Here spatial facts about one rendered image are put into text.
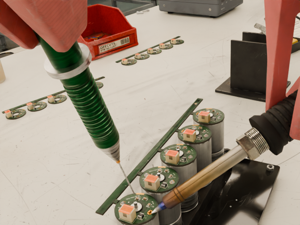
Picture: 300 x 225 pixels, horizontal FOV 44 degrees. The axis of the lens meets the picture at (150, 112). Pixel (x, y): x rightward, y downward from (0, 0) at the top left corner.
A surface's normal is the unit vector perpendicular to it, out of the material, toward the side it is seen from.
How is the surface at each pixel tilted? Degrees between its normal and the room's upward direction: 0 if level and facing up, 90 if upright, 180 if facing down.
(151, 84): 0
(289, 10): 87
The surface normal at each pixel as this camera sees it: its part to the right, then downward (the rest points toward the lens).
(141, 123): -0.09, -0.87
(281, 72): 0.29, 0.39
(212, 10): -0.62, 0.43
